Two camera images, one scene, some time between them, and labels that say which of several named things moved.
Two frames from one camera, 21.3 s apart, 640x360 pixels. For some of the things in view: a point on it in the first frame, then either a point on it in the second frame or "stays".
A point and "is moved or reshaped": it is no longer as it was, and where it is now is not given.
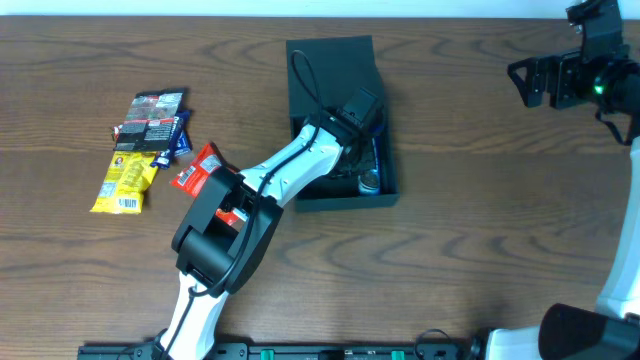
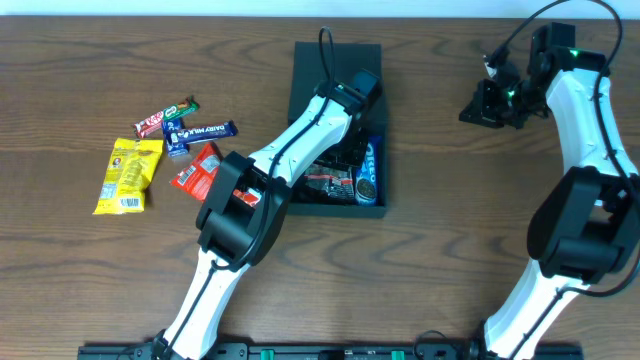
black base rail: [434, 350] stays
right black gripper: [553, 80] to [482, 107]
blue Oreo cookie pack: [369, 183] is moved or reshaped
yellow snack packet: [129, 176] stays
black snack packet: [149, 123] to [338, 183]
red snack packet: [197, 167] stays
